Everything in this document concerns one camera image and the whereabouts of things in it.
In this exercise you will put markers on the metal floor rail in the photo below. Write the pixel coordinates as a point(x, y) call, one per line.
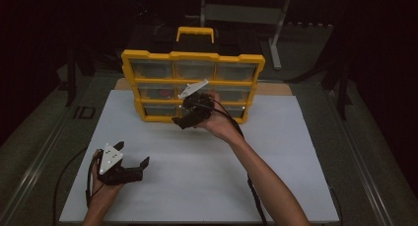
point(36, 160)
point(371, 160)

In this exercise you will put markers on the red round sweet clear wrapper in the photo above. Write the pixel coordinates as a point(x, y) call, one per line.
point(166, 93)

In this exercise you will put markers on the clear plastic drawer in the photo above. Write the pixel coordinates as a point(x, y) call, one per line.
point(151, 91)

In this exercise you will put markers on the person's right hand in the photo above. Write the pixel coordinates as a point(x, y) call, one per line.
point(222, 124)

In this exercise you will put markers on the dark stand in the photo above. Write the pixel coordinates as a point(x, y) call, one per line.
point(343, 94)
point(70, 81)

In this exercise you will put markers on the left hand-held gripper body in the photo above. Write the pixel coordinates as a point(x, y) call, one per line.
point(111, 160)

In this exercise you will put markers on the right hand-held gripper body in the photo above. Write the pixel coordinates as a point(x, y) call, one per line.
point(197, 106)

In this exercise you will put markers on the grey metal stand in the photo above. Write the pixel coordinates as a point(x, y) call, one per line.
point(243, 14)

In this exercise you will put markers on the person's left hand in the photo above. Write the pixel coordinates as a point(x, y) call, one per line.
point(102, 191)

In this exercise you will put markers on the yellow and black drawer organizer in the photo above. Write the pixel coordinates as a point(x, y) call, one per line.
point(197, 56)

